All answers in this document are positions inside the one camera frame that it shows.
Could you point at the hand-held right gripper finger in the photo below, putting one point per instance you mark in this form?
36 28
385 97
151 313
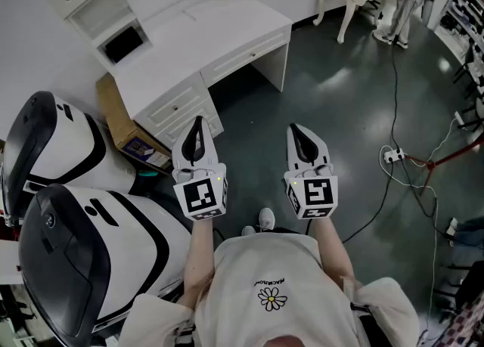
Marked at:
319 152
293 156

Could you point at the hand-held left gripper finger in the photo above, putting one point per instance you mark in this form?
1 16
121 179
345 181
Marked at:
210 152
185 154

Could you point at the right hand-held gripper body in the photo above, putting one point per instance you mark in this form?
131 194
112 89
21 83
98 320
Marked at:
317 192

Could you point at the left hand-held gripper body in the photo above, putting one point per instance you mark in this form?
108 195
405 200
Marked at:
200 198

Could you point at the person's right forearm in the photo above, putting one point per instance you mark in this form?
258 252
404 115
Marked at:
332 251

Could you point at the person's left forearm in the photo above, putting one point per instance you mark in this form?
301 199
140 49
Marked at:
198 254

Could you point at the small white desk drawer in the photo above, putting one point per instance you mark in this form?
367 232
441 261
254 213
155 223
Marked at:
175 107
174 132

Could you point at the wide white desk drawer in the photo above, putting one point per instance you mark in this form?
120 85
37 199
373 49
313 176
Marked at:
246 56

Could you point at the white desk with hutch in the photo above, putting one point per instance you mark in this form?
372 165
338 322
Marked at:
196 47

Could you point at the white shelving rack with items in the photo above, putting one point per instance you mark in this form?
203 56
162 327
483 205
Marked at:
469 1

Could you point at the person's white sneaker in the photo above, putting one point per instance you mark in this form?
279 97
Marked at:
266 219
247 230

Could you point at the brown cardboard box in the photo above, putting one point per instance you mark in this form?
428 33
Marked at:
121 126

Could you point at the white power strip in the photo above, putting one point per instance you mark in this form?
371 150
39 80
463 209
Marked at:
393 155

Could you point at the person's white flower-print shirt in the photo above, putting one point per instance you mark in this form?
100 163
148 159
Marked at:
272 262

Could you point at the white robot with black visor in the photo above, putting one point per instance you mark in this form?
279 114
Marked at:
72 137
125 247

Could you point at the red tripod stand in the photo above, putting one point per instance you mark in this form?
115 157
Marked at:
431 165

